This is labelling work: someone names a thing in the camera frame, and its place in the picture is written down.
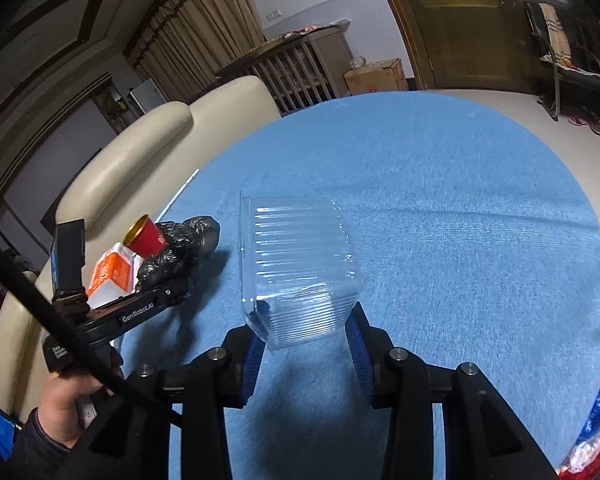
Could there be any brown wooden door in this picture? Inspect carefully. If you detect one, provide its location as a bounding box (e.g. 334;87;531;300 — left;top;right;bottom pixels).
367;0;536;93

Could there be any black metal chair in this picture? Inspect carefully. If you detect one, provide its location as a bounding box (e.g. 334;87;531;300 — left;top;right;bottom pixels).
525;2;600;133

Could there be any red white plastic packaging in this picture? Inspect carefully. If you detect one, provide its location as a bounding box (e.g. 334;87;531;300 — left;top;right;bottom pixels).
557;390;600;480

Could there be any grey cabinet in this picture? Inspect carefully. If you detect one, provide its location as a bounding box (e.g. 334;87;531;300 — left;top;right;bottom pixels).
307;21;355;98

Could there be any thin white stick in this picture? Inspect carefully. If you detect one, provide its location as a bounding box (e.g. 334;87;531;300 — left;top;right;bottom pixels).
161;169;201;217

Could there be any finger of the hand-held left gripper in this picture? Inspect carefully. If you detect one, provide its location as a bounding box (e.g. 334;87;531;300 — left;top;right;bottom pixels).
50;219;88;306

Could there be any clear plastic container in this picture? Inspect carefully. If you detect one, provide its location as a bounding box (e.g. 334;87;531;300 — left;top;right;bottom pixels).
239;191;363;352

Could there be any blue blanket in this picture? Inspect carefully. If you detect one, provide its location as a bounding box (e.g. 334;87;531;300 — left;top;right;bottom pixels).
112;91;600;480

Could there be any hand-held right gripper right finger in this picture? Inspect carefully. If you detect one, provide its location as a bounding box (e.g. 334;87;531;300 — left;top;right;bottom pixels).
344;301;563;480

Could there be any orange white carton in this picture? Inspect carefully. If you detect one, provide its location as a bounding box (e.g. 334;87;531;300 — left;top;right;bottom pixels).
86;241;142;311

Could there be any striped beige cloth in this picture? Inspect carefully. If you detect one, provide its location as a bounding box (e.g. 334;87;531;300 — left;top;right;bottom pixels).
539;4;571;61

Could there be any black plastic bag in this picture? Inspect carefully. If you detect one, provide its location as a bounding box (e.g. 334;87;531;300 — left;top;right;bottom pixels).
136;215;221;293

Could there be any brown curtain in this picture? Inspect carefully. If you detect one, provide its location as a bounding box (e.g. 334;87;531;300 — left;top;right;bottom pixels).
127;0;266;103

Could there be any person's left hand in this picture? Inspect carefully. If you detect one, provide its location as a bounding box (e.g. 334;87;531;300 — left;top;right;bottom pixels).
32;345;126;451

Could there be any beige leather sofa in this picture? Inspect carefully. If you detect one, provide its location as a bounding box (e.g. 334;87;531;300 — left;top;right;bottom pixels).
0;76;281;411

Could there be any brown cardboard box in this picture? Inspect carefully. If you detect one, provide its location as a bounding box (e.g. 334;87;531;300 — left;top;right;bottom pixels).
344;58;410;96

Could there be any wooden slatted crib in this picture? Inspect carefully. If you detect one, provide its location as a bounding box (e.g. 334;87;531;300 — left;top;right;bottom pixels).
215;35;338;117

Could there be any person's left forearm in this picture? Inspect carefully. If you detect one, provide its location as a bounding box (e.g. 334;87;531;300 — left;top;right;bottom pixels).
0;407;88;480

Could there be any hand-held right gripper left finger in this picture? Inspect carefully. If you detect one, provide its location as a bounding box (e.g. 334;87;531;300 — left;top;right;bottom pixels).
70;326;268;480

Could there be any red paper cup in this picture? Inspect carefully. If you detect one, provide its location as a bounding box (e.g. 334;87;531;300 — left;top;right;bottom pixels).
125;214;167;258

